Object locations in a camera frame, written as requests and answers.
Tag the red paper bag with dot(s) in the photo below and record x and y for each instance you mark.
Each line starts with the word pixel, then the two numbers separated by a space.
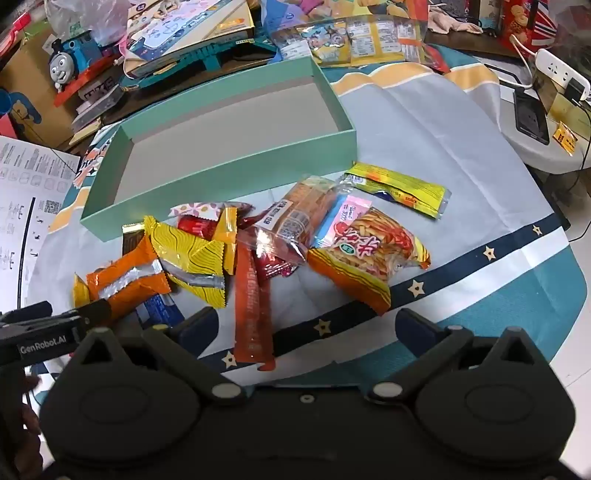
pixel 5 127

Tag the stack of grey boxes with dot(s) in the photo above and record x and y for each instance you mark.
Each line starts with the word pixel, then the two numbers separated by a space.
pixel 92 108

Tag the red candy packet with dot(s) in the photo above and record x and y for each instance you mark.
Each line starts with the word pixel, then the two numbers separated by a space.
pixel 194 226

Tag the brown cardboard box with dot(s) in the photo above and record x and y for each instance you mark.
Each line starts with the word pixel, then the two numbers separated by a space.
pixel 27 69

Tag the blue snack packet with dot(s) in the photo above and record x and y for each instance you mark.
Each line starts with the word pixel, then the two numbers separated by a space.
pixel 159 310

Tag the white floral packet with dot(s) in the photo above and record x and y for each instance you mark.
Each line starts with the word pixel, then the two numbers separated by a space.
pixel 198 208

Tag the gold foil box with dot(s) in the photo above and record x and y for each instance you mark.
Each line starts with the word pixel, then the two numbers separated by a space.
pixel 561 110

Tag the black plug adapter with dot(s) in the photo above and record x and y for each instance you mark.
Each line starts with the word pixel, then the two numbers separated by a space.
pixel 577 87

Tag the black phone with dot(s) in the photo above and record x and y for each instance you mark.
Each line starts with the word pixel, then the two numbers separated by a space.
pixel 531 120

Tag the yellow wavy striped packet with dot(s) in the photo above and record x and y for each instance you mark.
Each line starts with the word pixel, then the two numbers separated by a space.
pixel 184 249

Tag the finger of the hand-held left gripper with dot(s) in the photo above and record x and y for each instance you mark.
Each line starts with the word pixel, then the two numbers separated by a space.
pixel 94 313

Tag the pink plush cloth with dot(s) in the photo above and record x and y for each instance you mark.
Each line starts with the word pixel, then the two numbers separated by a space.
pixel 448 23

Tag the clear plastic bag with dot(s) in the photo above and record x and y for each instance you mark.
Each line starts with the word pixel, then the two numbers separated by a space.
pixel 99 18

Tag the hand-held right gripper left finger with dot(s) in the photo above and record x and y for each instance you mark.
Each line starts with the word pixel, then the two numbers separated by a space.
pixel 199 328

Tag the teal plastic toy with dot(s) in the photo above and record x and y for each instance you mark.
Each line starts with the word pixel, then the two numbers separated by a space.
pixel 207 57

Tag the cake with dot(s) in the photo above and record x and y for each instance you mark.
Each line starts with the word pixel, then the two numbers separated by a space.
pixel 300 210

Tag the teal cardboard box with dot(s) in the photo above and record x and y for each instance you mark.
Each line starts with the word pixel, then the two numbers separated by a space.
pixel 221 124

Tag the large cartoon snack bag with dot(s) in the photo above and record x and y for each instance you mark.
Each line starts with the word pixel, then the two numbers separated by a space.
pixel 369 41

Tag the brown chocolate bar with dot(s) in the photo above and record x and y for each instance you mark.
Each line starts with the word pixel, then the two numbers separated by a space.
pixel 134 240

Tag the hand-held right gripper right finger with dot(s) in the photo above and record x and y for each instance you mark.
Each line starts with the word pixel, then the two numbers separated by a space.
pixel 412 328

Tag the person's left hand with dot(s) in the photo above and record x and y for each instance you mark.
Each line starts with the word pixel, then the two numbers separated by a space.
pixel 31 383

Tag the white instruction sheet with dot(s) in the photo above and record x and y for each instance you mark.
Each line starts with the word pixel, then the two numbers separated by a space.
pixel 32 194

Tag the small orange-yellow packet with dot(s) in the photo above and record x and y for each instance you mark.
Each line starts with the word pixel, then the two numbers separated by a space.
pixel 226 230

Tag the long orange bar wrapper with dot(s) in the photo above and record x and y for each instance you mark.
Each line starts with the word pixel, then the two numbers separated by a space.
pixel 251 314

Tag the orange packet with silver seam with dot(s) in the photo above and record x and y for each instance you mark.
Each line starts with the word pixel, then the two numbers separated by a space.
pixel 129 277

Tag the blue toy train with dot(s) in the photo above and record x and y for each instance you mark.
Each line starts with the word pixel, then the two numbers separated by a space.
pixel 64 64

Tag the yellow wrapper with red print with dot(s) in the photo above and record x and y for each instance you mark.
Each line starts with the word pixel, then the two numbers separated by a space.
pixel 397 187

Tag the drawing mat toy box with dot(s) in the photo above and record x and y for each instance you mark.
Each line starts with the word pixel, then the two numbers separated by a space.
pixel 184 27

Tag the large red packet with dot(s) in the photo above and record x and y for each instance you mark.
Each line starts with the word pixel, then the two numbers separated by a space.
pixel 272 265

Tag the pink and blue packet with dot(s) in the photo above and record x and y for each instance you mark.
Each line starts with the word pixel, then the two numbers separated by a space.
pixel 334 226

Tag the star printed cloth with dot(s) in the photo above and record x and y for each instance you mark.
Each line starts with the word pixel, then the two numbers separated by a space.
pixel 438 138

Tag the red biscuit box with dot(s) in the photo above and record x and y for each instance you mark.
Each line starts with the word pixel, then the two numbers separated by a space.
pixel 521 18

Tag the orange shrimp stick bag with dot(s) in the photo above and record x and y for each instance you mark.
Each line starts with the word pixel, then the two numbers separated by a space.
pixel 369 258

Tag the small yellow sachet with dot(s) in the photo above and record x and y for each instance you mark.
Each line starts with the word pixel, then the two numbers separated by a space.
pixel 565 137

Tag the white power strip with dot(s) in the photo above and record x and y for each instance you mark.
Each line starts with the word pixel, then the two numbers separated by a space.
pixel 551 64

